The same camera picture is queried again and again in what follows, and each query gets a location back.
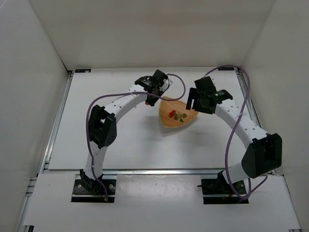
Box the red cherry pair with leaves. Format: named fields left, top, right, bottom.
left=168, top=110, right=187, bottom=123

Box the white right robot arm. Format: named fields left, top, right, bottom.
left=186, top=88, right=282, bottom=190

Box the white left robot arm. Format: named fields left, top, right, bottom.
left=80, top=83, right=169, bottom=195

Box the woven triangular fruit basket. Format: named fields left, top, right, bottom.
left=159, top=100, right=198, bottom=129

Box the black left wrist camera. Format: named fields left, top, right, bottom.
left=152, top=69, right=168, bottom=87

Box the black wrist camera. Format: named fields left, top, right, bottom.
left=152, top=69, right=168, bottom=87
left=194, top=76, right=217, bottom=95

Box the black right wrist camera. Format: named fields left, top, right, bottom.
left=194, top=76, right=217, bottom=95

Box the aluminium frame rail right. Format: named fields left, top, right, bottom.
left=236, top=66, right=282, bottom=178

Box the aluminium frame rail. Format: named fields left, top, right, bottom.
left=236, top=66, right=282, bottom=178
left=102, top=169, right=222, bottom=175
left=16, top=71, right=74, bottom=232

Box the aluminium frame rail front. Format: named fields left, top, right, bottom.
left=102, top=169, right=222, bottom=175

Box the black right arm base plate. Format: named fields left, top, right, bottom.
left=197, top=179, right=249, bottom=205

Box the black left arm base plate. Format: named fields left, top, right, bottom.
left=71, top=176, right=116, bottom=203

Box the aluminium frame rail left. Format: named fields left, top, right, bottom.
left=16, top=71, right=74, bottom=232

